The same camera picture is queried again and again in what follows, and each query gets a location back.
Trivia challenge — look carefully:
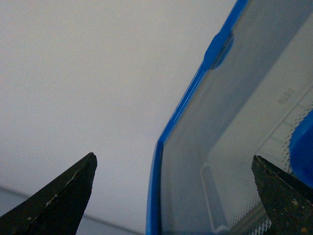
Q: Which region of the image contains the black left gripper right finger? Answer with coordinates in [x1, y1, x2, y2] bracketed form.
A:
[251, 156, 313, 235]

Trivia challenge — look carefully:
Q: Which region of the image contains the sliding glass lid blue handle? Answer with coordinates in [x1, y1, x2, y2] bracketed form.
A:
[146, 0, 313, 235]

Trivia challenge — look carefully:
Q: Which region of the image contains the white wire freezer basket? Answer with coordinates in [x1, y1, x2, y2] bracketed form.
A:
[201, 85, 313, 235]

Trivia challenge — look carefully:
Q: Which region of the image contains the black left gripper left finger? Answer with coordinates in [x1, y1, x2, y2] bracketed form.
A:
[0, 153, 97, 235]

